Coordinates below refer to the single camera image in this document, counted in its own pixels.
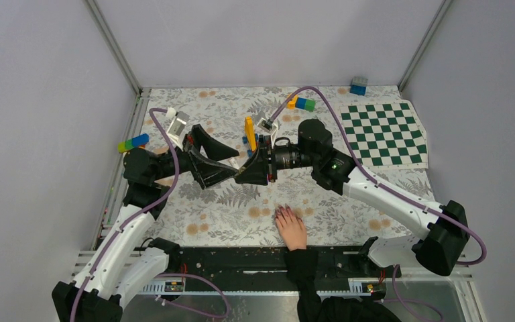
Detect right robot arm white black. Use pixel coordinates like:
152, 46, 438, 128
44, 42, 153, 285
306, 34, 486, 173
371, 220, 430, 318
234, 119, 470, 276

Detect yellow red toy block car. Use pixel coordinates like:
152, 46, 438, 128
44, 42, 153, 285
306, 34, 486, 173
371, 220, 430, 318
242, 116, 259, 157

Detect orange blue green block row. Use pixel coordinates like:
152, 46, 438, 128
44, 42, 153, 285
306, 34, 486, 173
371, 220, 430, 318
286, 96, 316, 112

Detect grey blue lego bricks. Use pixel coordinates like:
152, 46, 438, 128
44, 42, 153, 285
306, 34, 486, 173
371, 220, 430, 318
349, 76, 368, 96

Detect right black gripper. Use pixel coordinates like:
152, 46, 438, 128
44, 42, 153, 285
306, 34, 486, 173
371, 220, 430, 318
236, 134, 318, 186

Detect green white checkerboard mat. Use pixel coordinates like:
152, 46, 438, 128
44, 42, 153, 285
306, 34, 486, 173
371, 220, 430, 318
337, 100, 428, 170

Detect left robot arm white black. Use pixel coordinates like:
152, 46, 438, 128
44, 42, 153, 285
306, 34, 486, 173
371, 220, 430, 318
52, 125, 239, 321

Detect floral patterned table cloth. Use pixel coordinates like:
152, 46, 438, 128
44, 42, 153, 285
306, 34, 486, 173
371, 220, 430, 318
139, 85, 450, 248

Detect yellow nail polish bottle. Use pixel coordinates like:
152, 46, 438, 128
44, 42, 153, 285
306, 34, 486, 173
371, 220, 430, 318
228, 158, 244, 174

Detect green blue block stack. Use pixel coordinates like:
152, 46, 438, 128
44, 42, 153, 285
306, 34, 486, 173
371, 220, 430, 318
117, 133, 149, 153

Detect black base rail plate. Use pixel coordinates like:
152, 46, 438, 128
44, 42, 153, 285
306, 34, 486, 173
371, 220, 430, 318
137, 244, 400, 294

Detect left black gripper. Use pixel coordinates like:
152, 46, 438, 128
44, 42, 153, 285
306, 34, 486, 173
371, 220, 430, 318
153, 125, 240, 188

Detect black sleeved forearm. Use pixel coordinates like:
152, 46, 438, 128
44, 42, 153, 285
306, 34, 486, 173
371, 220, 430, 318
284, 250, 400, 321

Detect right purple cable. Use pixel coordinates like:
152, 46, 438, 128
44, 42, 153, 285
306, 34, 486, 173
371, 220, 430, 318
268, 86, 488, 266

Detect person's hand dark nails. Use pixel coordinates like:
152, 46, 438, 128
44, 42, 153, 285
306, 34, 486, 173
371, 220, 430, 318
275, 205, 307, 251

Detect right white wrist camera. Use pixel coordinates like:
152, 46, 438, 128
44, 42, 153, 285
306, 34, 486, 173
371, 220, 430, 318
257, 117, 279, 143

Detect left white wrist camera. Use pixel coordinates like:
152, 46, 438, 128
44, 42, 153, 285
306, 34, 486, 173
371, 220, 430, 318
166, 107, 190, 149

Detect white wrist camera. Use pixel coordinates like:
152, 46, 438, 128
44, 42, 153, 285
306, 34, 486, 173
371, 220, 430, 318
257, 117, 279, 143
166, 107, 190, 149

